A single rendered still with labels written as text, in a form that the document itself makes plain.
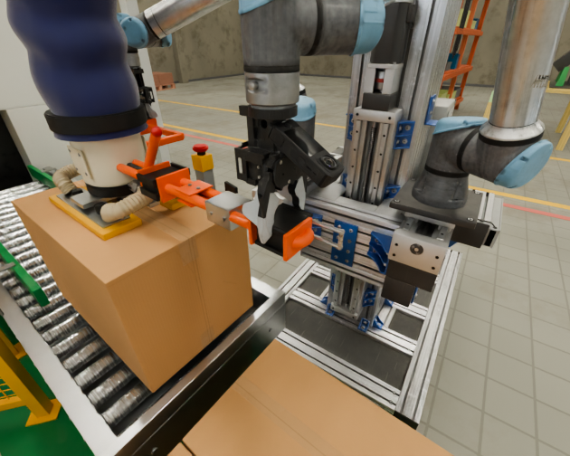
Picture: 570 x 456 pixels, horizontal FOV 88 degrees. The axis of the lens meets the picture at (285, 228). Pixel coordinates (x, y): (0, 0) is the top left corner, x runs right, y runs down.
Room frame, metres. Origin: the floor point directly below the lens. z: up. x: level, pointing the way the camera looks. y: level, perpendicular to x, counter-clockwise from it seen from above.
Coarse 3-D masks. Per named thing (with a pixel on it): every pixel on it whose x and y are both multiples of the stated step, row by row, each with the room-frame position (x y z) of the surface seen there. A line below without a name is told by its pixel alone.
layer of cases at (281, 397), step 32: (288, 352) 0.62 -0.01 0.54; (256, 384) 0.51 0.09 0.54; (288, 384) 0.51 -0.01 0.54; (320, 384) 0.51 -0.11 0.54; (224, 416) 0.42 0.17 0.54; (256, 416) 0.42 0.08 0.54; (288, 416) 0.42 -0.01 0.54; (320, 416) 0.42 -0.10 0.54; (352, 416) 0.42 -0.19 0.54; (384, 416) 0.42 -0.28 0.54; (192, 448) 0.34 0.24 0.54; (224, 448) 0.34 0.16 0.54; (256, 448) 0.34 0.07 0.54; (288, 448) 0.34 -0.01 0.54; (320, 448) 0.34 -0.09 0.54; (352, 448) 0.34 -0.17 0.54; (384, 448) 0.34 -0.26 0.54; (416, 448) 0.34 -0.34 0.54
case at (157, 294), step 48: (48, 192) 0.86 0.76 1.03; (48, 240) 0.64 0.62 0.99; (96, 240) 0.59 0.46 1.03; (144, 240) 0.59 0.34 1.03; (192, 240) 0.60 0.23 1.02; (240, 240) 0.73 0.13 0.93; (96, 288) 0.48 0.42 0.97; (144, 288) 0.49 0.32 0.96; (192, 288) 0.58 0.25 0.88; (240, 288) 0.71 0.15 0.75; (144, 336) 0.46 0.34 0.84; (192, 336) 0.55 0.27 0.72; (144, 384) 0.46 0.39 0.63
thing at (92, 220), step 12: (72, 192) 0.76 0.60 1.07; (60, 204) 0.74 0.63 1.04; (72, 204) 0.73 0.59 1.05; (96, 204) 0.68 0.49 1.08; (72, 216) 0.69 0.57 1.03; (84, 216) 0.67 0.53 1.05; (96, 216) 0.66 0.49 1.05; (132, 216) 0.67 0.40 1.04; (96, 228) 0.61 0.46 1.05; (108, 228) 0.61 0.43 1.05; (120, 228) 0.62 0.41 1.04; (132, 228) 0.64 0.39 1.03
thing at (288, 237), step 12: (276, 216) 0.44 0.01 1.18; (288, 216) 0.44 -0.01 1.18; (300, 216) 0.44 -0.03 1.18; (252, 228) 0.43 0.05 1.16; (276, 228) 0.40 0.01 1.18; (288, 228) 0.40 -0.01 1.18; (300, 228) 0.41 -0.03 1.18; (252, 240) 0.43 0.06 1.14; (276, 240) 0.41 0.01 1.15; (288, 240) 0.38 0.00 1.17; (276, 252) 0.40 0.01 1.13; (288, 252) 0.38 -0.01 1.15
